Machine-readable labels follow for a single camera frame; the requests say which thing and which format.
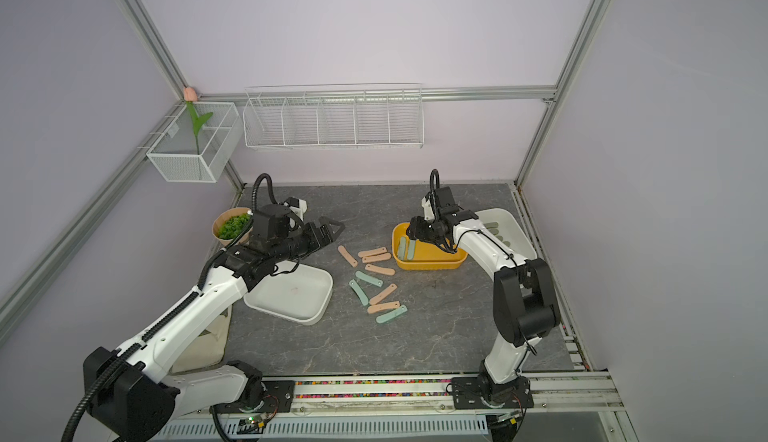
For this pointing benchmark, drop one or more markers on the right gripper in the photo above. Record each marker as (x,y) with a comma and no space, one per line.
(415,230)

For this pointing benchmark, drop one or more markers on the pink knife top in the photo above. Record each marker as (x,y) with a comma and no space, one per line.
(372,252)

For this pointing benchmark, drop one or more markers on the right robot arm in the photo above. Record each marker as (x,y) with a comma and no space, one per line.
(525,306)

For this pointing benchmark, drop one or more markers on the mint knife short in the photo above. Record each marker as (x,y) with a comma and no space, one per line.
(359,292)

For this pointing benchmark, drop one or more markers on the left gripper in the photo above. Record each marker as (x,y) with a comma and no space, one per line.
(317,241)

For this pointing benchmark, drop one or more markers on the mint knife long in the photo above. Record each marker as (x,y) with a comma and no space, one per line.
(402,247)

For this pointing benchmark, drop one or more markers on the artificial tulip flower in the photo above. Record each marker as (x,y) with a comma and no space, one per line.
(198,120)

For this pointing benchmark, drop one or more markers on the yellow storage box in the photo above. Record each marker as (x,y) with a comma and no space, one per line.
(427,256)

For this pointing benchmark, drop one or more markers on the white wire basket long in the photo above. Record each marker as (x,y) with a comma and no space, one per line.
(334,116)

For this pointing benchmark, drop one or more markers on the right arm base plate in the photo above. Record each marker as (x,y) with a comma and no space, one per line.
(480,392)

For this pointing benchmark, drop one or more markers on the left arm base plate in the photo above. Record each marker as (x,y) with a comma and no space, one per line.
(272,396)

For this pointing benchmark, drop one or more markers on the pink knife by box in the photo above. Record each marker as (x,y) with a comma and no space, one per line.
(347,256)

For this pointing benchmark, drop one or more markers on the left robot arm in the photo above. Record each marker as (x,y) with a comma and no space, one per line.
(129,389)

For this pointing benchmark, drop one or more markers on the pink knife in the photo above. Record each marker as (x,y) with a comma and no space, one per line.
(347,256)
(383,294)
(372,252)
(383,307)
(377,258)
(380,270)

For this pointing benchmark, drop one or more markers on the white mesh basket small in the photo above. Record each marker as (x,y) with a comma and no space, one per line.
(174,155)

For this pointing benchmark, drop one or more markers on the mint knife bottom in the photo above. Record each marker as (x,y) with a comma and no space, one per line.
(411,249)

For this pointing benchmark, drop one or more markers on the potted green plant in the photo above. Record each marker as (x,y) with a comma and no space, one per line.
(230,224)

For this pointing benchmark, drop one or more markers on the white storage box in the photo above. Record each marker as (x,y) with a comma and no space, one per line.
(510,230)
(300,295)

